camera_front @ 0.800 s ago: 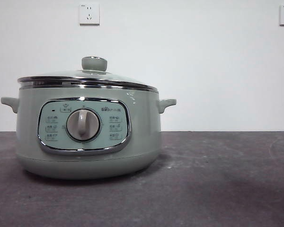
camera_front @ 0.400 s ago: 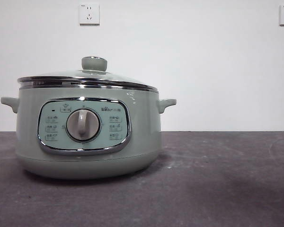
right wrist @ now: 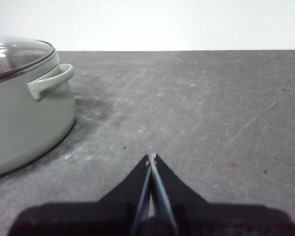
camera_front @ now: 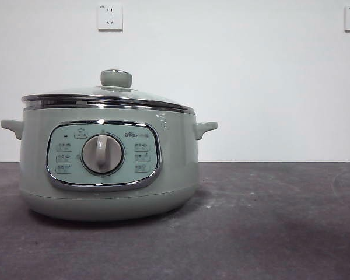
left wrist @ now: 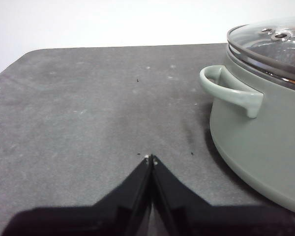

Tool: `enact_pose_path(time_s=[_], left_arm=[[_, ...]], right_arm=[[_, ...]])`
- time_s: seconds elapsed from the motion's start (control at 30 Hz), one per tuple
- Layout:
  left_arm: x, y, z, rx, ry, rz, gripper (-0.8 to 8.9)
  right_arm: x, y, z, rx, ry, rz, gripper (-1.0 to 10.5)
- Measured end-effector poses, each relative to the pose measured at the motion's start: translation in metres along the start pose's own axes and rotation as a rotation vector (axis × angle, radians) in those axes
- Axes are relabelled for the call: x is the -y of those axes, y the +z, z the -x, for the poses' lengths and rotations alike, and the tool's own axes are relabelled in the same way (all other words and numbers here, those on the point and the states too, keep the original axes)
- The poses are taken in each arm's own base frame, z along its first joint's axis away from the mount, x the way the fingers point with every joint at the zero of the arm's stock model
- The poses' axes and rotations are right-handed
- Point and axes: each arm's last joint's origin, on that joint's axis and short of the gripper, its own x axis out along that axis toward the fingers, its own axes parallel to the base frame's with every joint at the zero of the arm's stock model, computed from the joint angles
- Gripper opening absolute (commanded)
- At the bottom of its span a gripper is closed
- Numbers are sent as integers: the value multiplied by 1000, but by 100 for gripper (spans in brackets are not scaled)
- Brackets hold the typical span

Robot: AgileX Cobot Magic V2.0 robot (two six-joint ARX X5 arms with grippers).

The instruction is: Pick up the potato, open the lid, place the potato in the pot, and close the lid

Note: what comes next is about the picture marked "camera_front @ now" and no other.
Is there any glass lid with green knob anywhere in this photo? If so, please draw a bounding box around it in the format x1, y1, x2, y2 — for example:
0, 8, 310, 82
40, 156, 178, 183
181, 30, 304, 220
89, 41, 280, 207
21, 69, 197, 113

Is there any pale green electric cooking pot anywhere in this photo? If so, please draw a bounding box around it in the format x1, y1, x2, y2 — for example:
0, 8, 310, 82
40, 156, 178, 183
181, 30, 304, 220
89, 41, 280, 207
1, 106, 218, 222

